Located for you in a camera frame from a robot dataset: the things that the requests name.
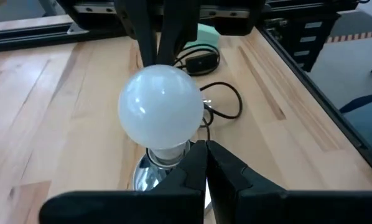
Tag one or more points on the green light bulb box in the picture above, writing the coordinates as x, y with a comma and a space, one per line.
207, 35

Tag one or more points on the blue office chair base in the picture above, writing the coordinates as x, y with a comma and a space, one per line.
360, 101

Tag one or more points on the chrome lamp socket base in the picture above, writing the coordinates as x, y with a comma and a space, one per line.
148, 177

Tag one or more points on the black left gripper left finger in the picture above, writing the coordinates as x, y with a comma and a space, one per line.
127, 208

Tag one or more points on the white frosted light bulb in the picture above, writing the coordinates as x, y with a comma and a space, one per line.
161, 105

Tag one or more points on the black equipment cart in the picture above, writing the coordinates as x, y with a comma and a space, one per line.
285, 43

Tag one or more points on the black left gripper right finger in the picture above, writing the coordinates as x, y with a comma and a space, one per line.
267, 208

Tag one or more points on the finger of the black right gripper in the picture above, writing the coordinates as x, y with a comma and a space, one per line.
142, 31
176, 31

